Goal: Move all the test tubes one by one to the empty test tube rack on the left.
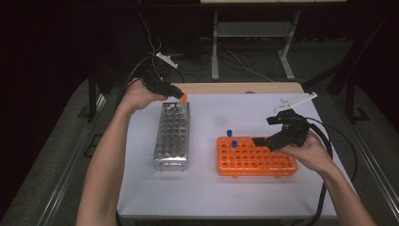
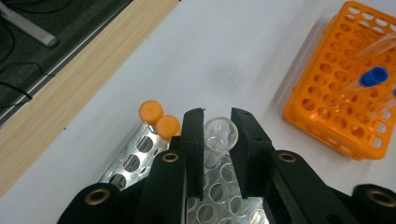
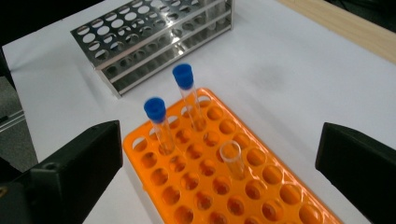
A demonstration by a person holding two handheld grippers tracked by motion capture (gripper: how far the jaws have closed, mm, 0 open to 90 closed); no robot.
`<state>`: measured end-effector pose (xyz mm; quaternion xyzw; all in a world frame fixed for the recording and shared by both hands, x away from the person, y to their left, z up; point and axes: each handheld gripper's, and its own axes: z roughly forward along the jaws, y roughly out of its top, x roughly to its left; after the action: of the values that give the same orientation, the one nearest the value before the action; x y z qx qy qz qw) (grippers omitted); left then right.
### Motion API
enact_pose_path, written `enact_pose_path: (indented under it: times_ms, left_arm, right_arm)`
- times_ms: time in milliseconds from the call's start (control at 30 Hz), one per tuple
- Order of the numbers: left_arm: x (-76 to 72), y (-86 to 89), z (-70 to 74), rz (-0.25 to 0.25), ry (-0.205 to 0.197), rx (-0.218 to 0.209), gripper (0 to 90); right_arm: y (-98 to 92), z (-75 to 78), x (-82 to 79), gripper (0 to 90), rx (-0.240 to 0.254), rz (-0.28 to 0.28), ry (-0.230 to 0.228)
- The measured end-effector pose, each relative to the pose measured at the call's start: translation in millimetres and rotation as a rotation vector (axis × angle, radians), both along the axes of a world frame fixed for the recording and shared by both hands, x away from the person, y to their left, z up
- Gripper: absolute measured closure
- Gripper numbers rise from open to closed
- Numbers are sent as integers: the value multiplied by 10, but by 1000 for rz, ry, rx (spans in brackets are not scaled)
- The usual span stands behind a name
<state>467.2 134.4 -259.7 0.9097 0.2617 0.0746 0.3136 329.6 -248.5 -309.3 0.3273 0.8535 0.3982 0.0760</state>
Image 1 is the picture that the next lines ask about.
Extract metal test tube rack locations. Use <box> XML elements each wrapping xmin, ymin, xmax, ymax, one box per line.
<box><xmin>152</xmin><ymin>101</ymin><xmax>191</xmax><ymax>172</ymax></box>

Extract black floor cable loop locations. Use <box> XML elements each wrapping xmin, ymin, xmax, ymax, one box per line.
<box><xmin>326</xmin><ymin>122</ymin><xmax>364</xmax><ymax>184</ymax></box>

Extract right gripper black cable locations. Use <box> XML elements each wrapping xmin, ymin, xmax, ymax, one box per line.
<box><xmin>305</xmin><ymin>116</ymin><xmax>335</xmax><ymax>226</ymax></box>

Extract white hanging cable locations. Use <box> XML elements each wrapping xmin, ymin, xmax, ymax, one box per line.
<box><xmin>137</xmin><ymin>11</ymin><xmax>163</xmax><ymax>57</ymax></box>

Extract orange-capped test tube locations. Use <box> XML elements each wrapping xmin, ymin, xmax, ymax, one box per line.
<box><xmin>179</xmin><ymin>93</ymin><xmax>189</xmax><ymax>116</ymax></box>

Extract person's left hand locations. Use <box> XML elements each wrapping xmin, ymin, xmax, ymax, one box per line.
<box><xmin>120</xmin><ymin>78</ymin><xmax>168</xmax><ymax>112</ymax></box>

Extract person's right hand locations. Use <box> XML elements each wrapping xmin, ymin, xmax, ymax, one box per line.
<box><xmin>277</xmin><ymin>130</ymin><xmax>338</xmax><ymax>177</ymax></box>

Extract white table mat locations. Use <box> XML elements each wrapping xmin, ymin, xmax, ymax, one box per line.
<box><xmin>117</xmin><ymin>92</ymin><xmax>358</xmax><ymax>219</ymax></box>

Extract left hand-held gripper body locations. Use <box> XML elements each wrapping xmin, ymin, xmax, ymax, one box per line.
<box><xmin>142</xmin><ymin>52</ymin><xmax>179</xmax><ymax>95</ymax></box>

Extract grey metal desk frame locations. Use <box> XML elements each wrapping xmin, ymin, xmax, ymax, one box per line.
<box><xmin>210</xmin><ymin>8</ymin><xmax>303</xmax><ymax>82</ymax></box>

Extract black stand leg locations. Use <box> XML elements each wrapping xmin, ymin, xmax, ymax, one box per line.
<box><xmin>87</xmin><ymin>65</ymin><xmax>99</xmax><ymax>123</ymax></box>

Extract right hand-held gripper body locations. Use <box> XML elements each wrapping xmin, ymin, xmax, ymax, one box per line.
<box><xmin>273</xmin><ymin>91</ymin><xmax>318</xmax><ymax>149</ymax></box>

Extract black angled stand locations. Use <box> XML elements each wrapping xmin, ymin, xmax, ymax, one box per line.
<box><xmin>302</xmin><ymin>12</ymin><xmax>399</xmax><ymax>124</ymax></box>

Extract wooden table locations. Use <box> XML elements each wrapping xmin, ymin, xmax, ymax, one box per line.
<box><xmin>168</xmin><ymin>82</ymin><xmax>305</xmax><ymax>95</ymax></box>

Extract white floor cable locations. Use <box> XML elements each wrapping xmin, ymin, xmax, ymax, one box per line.
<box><xmin>225</xmin><ymin>49</ymin><xmax>276</xmax><ymax>84</ymax></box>

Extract black floor cables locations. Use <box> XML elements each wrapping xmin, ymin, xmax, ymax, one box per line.
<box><xmin>175</xmin><ymin>51</ymin><xmax>215</xmax><ymax>83</ymax></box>

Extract orange test tube rack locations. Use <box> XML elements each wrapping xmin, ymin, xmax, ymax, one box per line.
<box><xmin>215</xmin><ymin>135</ymin><xmax>298</xmax><ymax>179</ymax></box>

